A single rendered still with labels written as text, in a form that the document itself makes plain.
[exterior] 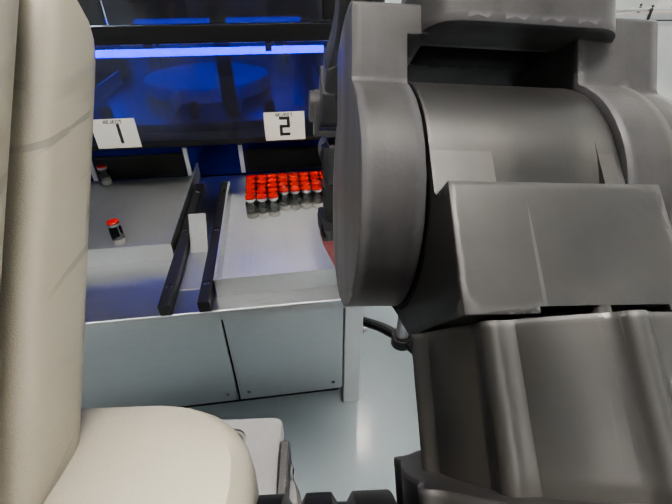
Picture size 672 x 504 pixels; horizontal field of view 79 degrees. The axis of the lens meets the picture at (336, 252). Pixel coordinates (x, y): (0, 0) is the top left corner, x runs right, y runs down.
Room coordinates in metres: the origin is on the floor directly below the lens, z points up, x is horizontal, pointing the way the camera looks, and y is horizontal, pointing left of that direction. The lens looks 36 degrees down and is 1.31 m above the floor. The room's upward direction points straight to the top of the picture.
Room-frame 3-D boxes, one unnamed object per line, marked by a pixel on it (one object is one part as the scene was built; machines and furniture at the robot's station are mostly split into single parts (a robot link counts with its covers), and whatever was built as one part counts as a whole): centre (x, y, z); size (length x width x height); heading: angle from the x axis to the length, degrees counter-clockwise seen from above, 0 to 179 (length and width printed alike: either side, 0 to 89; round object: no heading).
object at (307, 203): (0.74, 0.09, 0.90); 0.18 x 0.02 x 0.05; 99
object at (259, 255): (0.66, 0.08, 0.90); 0.34 x 0.26 x 0.04; 9
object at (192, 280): (0.56, 0.24, 0.91); 0.14 x 0.03 x 0.06; 7
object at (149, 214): (0.72, 0.43, 0.90); 0.34 x 0.26 x 0.04; 8
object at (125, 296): (0.67, 0.26, 0.87); 0.70 x 0.48 x 0.02; 98
